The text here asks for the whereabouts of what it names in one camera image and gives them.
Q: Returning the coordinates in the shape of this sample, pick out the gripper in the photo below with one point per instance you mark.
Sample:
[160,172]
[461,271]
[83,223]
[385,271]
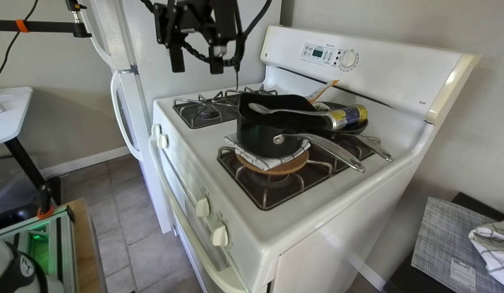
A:
[203,16]

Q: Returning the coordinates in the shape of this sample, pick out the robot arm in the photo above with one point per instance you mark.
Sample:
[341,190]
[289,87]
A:
[7,268]

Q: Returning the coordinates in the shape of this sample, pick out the white refrigerator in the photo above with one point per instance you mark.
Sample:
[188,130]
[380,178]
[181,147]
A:
[146,69]

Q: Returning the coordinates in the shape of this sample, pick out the stove burner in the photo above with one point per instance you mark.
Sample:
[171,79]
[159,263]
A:
[258,90]
[207,113]
[272,185]
[356,147]

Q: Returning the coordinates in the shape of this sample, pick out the stove knob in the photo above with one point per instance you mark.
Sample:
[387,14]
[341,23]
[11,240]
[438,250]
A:
[220,235]
[156,130]
[163,141]
[202,207]

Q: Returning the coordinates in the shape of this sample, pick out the silver spoon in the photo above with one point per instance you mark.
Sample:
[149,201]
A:
[276,110]

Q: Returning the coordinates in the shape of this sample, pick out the white checked cloth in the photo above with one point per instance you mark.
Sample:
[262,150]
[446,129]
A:
[265,162]

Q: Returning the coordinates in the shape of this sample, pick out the orange packet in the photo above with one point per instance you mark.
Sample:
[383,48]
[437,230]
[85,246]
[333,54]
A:
[322,90]

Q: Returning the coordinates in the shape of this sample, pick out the round cork trivet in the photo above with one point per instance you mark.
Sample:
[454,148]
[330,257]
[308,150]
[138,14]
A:
[284,167]

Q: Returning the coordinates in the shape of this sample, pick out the stove timer dial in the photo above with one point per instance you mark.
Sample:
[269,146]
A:
[348,59]

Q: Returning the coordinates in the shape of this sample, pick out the oven door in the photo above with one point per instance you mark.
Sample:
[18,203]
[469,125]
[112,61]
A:
[182,211]

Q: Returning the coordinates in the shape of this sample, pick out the yellow and blue can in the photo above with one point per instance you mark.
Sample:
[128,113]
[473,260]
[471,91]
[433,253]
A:
[349,116]

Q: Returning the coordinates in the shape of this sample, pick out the black frying pan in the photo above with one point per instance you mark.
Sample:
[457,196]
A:
[360,127]

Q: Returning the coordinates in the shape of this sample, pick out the white table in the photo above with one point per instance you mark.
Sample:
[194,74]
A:
[9,116]

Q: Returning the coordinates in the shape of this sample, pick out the white gas stove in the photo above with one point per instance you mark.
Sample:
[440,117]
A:
[317,228]

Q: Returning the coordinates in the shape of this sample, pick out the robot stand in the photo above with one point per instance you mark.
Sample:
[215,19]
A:
[83,244]

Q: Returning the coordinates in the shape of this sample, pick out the black table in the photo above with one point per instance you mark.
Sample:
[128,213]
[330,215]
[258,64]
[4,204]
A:
[402,280]

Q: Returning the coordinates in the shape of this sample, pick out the grey woven placemat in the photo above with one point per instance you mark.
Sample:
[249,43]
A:
[443,236]

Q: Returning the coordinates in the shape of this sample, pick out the white checked towel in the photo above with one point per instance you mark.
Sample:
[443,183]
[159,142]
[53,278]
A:
[496,248]

